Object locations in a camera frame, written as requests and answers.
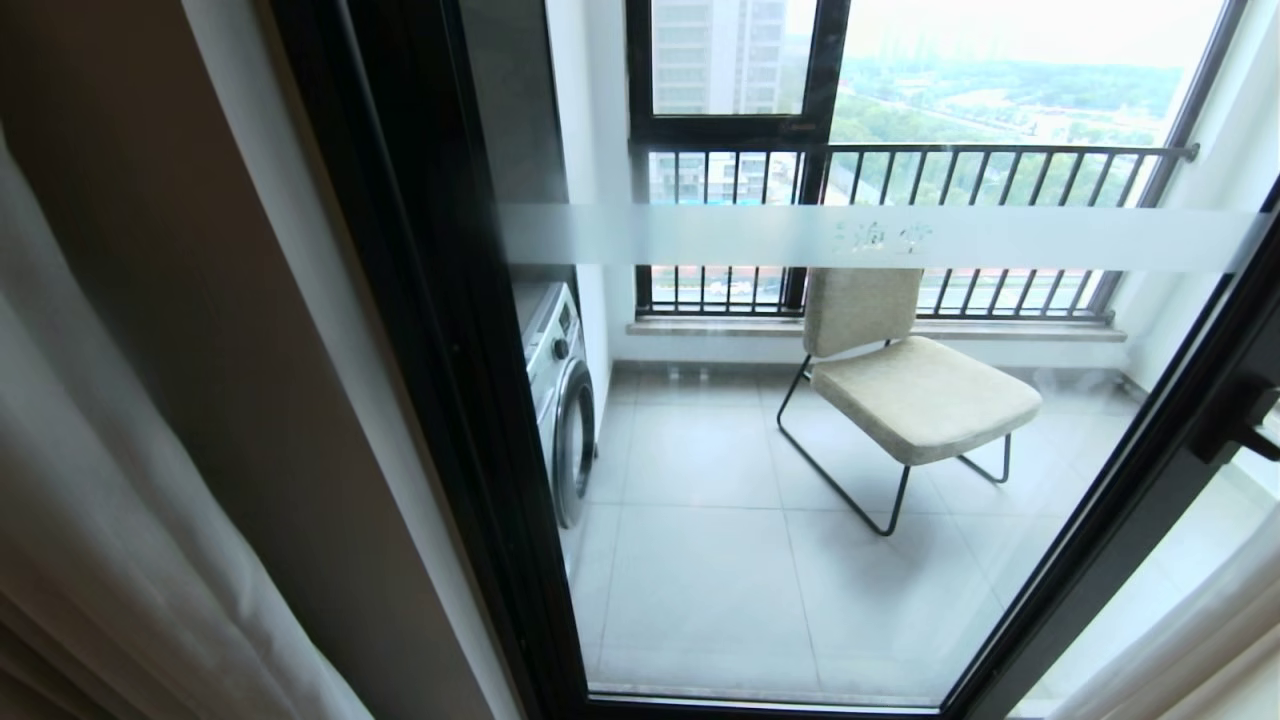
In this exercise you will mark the black framed glass balcony door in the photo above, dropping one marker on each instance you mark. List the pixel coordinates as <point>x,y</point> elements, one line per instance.
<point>760,520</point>

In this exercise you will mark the black framed balcony window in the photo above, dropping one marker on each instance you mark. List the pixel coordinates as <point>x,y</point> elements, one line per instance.
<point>740,70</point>

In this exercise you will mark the black metal balcony railing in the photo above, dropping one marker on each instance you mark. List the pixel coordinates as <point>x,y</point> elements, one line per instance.
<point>900,175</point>

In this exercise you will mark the silver front-load washing machine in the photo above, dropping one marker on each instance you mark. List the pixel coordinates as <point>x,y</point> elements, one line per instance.
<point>560,400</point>

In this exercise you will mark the beige cushioned lounge chair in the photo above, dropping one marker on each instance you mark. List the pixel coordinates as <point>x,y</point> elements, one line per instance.
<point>915,390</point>

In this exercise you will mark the brown blackout curtain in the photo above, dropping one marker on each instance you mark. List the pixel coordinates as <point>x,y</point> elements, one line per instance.
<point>200,330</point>

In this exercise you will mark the white sheer curtain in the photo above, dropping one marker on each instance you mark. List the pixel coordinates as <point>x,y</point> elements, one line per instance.
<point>1200,650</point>
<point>90,520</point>

